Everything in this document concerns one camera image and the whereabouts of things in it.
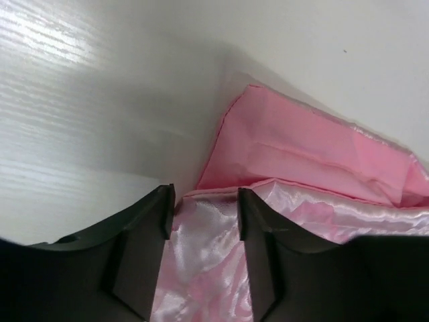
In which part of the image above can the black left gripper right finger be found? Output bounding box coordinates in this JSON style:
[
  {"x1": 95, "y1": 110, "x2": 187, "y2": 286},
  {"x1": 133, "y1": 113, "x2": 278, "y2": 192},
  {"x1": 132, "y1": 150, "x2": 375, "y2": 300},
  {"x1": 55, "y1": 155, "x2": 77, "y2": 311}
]
[{"x1": 238, "y1": 189, "x2": 428, "y2": 321}]

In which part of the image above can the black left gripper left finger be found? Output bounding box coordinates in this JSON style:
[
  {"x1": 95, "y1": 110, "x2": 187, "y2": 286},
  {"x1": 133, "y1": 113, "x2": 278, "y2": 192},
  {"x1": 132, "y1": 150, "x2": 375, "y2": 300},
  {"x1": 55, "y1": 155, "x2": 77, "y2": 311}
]
[{"x1": 1, "y1": 184, "x2": 175, "y2": 321}]

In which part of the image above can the pink rose satin placemat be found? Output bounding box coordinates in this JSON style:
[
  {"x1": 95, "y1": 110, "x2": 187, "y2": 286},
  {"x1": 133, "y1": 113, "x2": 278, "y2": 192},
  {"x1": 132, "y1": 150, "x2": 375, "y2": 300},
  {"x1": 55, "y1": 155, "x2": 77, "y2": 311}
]
[{"x1": 151, "y1": 85, "x2": 428, "y2": 321}]

